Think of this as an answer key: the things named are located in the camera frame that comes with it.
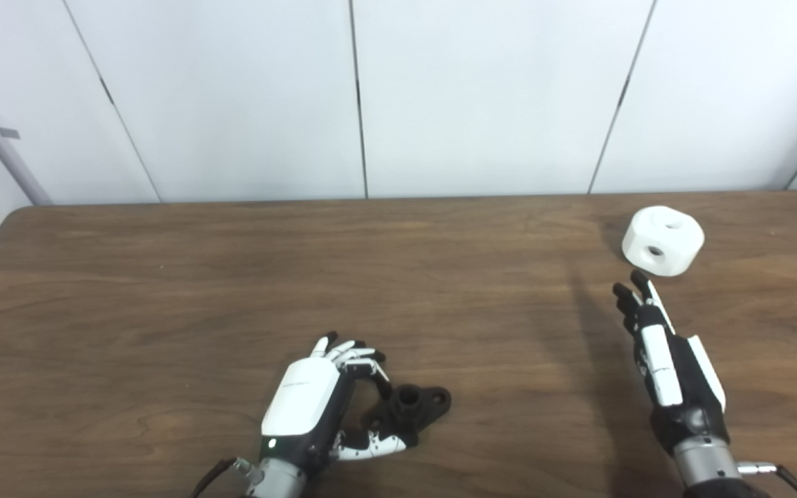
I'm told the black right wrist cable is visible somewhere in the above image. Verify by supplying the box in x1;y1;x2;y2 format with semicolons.
738;462;797;498

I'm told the gray wall corner post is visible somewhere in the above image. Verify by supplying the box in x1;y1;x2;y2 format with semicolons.
0;66;53;206

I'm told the round white plastic piece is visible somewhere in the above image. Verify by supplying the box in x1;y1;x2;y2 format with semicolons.
622;205;706;277

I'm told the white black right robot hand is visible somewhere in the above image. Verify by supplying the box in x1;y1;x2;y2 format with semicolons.
612;270;728;454

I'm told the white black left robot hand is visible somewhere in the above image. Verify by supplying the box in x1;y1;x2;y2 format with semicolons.
260;331;407;478

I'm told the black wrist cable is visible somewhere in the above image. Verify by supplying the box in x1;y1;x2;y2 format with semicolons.
191;456;261;498
738;462;797;498

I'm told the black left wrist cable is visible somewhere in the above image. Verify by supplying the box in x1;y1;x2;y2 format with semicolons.
191;456;261;498

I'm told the black flanged holder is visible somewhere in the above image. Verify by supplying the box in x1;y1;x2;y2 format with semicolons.
361;385;452;447

